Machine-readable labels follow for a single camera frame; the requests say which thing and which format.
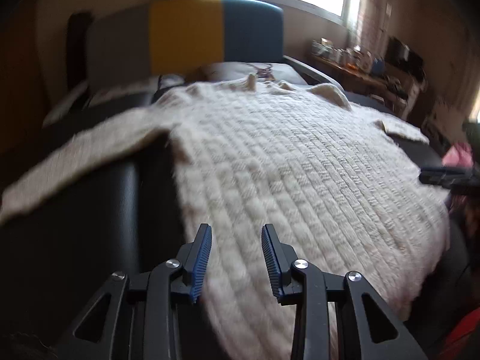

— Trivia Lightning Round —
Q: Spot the wooden side desk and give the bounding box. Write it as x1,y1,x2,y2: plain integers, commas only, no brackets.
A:
309,38,428,120

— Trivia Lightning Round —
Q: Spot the deer print white pillow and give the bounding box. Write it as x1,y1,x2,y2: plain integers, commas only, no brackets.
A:
200,62,306,85

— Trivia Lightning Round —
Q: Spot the black monitor on desk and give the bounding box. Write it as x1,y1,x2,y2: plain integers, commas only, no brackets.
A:
384,37,425,83

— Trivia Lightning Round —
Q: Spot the patterned window curtain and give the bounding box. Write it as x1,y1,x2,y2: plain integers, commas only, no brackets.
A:
355,0,392,58

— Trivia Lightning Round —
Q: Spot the grey yellow blue sofa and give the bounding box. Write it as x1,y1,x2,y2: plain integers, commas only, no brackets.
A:
43,0,334,126

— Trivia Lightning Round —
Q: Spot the triangle pattern white pillow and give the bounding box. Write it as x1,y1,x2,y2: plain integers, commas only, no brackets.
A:
149,74,185,98

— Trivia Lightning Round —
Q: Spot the cream knitted sweater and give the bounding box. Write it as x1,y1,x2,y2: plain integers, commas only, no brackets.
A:
1,75,450,359

